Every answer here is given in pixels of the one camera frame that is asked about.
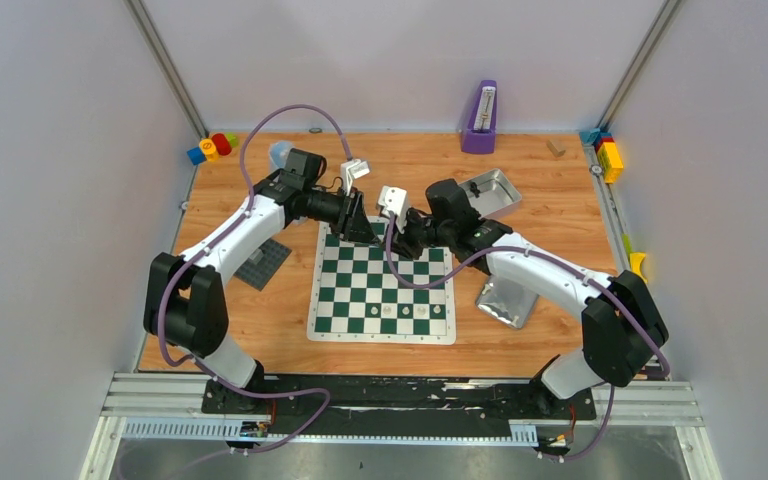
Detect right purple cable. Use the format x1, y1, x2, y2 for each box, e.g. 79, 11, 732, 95
383, 215, 672, 463

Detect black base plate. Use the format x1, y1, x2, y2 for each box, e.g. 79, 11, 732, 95
201, 374, 597, 437

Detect translucent blue metronome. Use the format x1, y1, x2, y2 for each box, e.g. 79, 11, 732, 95
269, 140, 294, 172

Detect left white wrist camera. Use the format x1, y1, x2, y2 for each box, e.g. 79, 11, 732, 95
340, 158, 370, 194

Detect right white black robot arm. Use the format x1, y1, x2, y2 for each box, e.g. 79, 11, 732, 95
377, 179, 669, 418

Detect small wooden block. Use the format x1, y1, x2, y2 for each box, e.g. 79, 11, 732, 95
546, 139, 566, 158

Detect metal tin with white pieces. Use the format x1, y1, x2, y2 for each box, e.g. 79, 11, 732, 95
475, 276, 539, 330

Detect purple metronome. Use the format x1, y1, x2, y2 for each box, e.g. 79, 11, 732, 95
459, 80, 498, 155

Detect colourful toy blocks left corner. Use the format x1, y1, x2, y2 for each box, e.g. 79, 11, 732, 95
186, 132, 239, 166

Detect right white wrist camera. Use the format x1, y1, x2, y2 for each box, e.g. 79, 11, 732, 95
376, 186, 411, 233

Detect colourful block stack right corner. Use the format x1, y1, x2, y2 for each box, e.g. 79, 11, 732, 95
578, 129, 624, 184

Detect green white chess mat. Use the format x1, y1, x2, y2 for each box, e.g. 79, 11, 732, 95
307, 222, 457, 345

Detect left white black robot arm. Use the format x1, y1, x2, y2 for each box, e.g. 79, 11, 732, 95
143, 148, 379, 413

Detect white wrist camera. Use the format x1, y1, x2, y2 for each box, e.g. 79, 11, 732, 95
376, 186, 411, 233
340, 158, 370, 194

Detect purple cable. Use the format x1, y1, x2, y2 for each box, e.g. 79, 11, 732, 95
383, 215, 672, 463
156, 103, 356, 458

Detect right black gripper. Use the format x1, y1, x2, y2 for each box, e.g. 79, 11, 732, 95
381, 207, 454, 261

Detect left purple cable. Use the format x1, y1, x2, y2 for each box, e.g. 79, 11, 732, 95
156, 103, 356, 458

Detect metal tin with black pieces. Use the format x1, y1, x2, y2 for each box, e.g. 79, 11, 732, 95
458, 168, 523, 220

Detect grey lego baseplate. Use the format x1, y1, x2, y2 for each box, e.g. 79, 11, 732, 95
234, 239, 292, 291

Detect yellow green toy piece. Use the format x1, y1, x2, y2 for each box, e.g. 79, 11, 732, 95
622, 233, 648, 283

